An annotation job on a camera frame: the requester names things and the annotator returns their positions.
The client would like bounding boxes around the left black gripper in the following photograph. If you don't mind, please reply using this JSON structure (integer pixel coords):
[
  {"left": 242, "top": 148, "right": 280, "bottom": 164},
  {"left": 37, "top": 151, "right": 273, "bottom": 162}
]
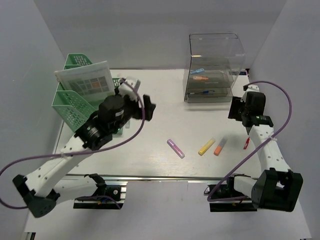
[{"left": 111, "top": 87, "right": 156, "bottom": 134}]

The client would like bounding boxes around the red pen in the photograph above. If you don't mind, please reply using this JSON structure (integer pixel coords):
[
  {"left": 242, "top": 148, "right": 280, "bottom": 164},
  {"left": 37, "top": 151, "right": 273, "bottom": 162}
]
[{"left": 243, "top": 137, "right": 250, "bottom": 150}]

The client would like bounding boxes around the document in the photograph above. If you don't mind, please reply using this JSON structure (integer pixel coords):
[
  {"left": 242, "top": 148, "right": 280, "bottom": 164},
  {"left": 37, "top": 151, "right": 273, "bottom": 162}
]
[{"left": 54, "top": 61, "right": 115, "bottom": 102}]

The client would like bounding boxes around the blue ballpoint pen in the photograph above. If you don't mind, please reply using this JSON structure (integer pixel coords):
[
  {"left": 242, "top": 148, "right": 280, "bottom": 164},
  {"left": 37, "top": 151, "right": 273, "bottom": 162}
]
[{"left": 188, "top": 90, "right": 216, "bottom": 95}]

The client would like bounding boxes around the blue highlighter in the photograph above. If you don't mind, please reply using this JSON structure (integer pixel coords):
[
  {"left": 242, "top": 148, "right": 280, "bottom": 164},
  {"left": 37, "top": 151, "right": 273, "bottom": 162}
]
[{"left": 190, "top": 68, "right": 205, "bottom": 75}]

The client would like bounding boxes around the purple highlighter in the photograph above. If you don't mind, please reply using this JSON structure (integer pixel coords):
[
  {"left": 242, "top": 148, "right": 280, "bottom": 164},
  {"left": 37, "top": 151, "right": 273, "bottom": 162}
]
[{"left": 166, "top": 139, "right": 185, "bottom": 159}]

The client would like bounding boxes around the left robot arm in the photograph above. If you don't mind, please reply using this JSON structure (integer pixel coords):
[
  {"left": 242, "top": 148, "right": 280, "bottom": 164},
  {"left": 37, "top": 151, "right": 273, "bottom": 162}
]
[{"left": 12, "top": 94, "right": 156, "bottom": 218}]

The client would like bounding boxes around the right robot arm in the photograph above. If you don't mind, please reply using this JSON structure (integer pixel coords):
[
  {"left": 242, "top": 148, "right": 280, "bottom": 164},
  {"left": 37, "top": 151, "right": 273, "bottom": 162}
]
[{"left": 225, "top": 89, "right": 303, "bottom": 212}]

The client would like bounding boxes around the green highlighter by rack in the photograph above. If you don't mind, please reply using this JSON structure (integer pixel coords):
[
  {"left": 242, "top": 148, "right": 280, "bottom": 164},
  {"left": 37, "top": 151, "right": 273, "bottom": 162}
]
[{"left": 125, "top": 121, "right": 131, "bottom": 129}]

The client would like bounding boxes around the green file organizer rack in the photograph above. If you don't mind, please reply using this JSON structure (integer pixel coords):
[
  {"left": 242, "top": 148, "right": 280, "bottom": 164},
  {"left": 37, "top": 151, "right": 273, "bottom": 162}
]
[{"left": 52, "top": 53, "right": 120, "bottom": 132}]

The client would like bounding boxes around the orange highlighter white cap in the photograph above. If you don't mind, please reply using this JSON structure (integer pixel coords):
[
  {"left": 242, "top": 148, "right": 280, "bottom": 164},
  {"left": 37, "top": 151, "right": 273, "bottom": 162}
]
[{"left": 213, "top": 136, "right": 228, "bottom": 156}]

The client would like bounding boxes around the yellow highlighter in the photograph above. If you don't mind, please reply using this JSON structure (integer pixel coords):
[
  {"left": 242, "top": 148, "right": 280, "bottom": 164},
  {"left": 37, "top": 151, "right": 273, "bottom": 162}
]
[{"left": 198, "top": 138, "right": 216, "bottom": 156}]

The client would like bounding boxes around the clear acrylic drawer unit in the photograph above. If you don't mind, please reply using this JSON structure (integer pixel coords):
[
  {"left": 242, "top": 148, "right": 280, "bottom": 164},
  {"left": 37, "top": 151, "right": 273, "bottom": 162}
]
[{"left": 183, "top": 32, "right": 246, "bottom": 104}]

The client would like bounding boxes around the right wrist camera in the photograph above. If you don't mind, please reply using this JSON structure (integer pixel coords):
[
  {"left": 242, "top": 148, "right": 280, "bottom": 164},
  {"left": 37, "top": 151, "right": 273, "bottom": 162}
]
[{"left": 243, "top": 84, "right": 260, "bottom": 93}]

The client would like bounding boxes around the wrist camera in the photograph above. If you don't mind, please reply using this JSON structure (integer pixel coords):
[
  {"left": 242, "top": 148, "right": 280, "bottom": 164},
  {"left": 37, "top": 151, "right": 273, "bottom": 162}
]
[
  {"left": 243, "top": 84, "right": 260, "bottom": 93},
  {"left": 118, "top": 76, "right": 141, "bottom": 102}
]

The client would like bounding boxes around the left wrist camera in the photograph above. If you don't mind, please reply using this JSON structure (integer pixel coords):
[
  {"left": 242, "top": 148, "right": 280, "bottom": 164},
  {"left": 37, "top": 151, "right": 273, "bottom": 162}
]
[{"left": 118, "top": 76, "right": 141, "bottom": 102}]

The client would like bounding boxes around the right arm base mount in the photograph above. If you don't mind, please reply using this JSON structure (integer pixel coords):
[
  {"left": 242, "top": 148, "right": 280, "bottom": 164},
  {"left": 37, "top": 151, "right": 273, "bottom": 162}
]
[{"left": 209, "top": 184, "right": 257, "bottom": 213}]

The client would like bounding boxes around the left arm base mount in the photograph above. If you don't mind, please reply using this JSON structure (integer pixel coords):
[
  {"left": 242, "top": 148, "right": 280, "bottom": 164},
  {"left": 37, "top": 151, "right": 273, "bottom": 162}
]
[{"left": 73, "top": 181, "right": 127, "bottom": 210}]

